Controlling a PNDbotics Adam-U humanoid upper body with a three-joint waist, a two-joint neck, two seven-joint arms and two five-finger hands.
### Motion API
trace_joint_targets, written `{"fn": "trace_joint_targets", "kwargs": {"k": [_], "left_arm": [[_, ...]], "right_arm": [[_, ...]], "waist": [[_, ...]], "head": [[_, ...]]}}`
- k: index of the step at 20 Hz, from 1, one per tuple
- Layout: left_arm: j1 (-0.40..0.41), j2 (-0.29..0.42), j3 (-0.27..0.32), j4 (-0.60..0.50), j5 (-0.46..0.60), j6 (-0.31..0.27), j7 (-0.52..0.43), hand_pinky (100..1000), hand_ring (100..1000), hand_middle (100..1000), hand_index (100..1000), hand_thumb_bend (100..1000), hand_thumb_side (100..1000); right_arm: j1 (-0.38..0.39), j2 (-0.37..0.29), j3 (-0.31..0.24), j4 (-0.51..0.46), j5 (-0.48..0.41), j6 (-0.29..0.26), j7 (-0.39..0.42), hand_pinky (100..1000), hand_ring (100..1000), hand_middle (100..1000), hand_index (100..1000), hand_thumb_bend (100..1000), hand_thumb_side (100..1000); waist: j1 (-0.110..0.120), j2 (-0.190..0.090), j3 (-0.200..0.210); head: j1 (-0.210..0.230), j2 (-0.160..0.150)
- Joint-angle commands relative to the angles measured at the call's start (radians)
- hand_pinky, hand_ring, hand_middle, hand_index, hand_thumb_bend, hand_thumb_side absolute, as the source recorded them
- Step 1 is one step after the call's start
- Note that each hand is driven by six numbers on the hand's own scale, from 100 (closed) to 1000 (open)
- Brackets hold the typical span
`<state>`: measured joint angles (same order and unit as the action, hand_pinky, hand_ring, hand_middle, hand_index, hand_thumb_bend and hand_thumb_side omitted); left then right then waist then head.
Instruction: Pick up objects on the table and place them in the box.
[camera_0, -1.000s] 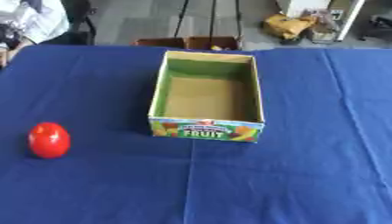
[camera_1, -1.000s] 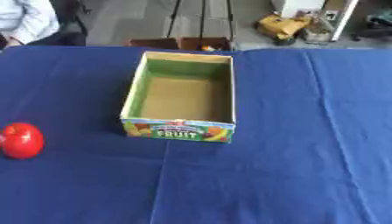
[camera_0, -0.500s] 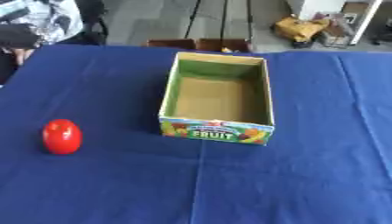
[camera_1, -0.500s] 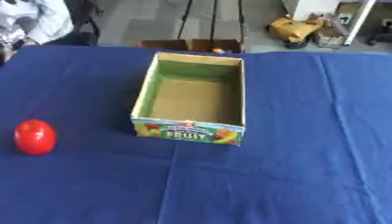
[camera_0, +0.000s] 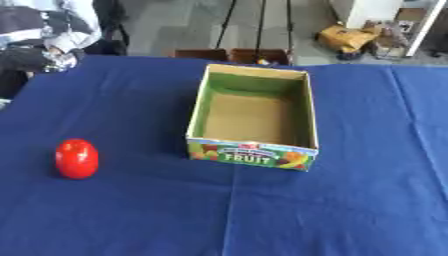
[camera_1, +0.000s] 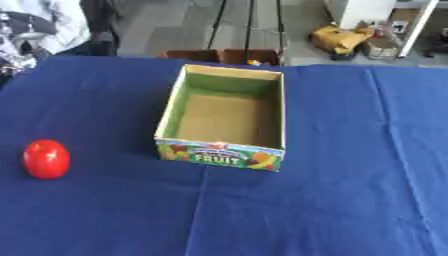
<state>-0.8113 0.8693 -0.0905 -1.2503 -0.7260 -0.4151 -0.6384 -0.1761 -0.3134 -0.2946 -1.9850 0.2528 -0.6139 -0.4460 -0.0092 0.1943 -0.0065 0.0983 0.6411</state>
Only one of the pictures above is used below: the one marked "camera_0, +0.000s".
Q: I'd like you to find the cardboard box with green inside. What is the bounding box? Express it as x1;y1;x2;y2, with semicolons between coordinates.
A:
183;63;322;173

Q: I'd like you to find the brown wooden chair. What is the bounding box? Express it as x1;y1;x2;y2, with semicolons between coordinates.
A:
227;47;293;66
173;48;230;62

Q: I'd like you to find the black tripod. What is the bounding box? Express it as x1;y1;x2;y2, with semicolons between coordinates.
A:
213;0;296;54

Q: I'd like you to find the red toy tomato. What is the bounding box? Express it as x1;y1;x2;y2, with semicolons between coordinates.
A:
54;138;102;180

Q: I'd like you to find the yellow bag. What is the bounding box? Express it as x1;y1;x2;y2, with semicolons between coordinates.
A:
315;23;382;55

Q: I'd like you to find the white cabinet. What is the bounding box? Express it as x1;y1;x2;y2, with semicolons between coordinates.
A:
344;0;406;30

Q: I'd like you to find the person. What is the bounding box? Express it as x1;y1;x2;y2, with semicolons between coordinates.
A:
0;0;104;100

